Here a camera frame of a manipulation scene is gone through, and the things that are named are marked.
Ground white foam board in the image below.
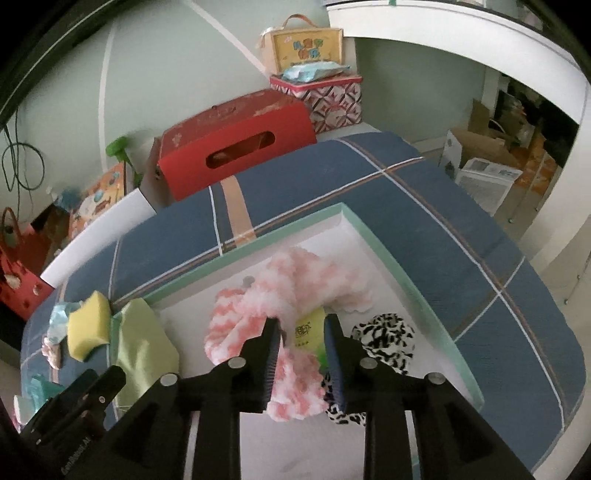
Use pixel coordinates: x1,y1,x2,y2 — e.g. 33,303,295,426
41,189,158,288

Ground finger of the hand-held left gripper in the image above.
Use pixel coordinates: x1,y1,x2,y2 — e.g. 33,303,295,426
69,367,127,416
41,369,100,414

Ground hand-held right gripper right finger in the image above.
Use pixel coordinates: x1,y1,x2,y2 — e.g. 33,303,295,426
323,314,536,480

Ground pink white knitted cloth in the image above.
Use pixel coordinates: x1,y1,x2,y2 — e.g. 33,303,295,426
203,247,372,423

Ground yellow sponge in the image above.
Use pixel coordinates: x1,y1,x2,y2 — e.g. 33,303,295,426
67,291,112,363

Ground blue face mask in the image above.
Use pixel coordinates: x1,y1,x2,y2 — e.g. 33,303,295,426
47,300,84,344

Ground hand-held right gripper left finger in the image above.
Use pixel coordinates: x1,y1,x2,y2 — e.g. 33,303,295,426
95,316,283,480

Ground black cables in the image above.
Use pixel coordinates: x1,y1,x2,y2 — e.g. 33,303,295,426
0,106,47,192

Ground yellow carry box with handle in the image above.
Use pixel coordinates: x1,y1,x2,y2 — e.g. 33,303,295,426
256,14,345,77

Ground red felt tote bag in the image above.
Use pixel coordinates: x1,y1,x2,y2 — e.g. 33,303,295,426
0,208,56,321

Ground green dumbbell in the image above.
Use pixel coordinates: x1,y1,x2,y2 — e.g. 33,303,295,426
105,136,134,162

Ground pink hair tie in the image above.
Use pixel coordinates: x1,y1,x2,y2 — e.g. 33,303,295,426
41,337,65,370

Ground brown cardboard box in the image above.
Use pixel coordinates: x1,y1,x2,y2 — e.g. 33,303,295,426
438,99,525,181

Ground orange toy box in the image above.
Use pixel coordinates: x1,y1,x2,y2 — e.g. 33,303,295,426
68,161,127,241

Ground red cardboard box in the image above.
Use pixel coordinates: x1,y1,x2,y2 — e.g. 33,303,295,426
154,90,318,201

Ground red patterned tin box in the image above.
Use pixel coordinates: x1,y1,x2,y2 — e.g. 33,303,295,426
270,74,365,134

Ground white tray box green rim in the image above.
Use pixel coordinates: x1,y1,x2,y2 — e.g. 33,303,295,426
108,202,485,480

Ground light green cloth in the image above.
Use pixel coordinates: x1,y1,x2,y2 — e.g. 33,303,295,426
115,298,181,407

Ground teal pouch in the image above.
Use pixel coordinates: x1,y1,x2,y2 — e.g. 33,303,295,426
30,374,65,402

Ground white labelled box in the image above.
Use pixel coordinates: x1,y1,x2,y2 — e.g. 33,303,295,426
457,157,522,215

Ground light blue wipes packet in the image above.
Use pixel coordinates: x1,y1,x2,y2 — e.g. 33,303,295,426
281,61,352,84

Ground leopard print scrunchie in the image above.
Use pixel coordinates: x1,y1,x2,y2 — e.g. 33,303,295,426
323,313,416,425

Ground green tissue packet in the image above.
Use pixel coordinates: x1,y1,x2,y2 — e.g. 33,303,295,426
288,308,329,370

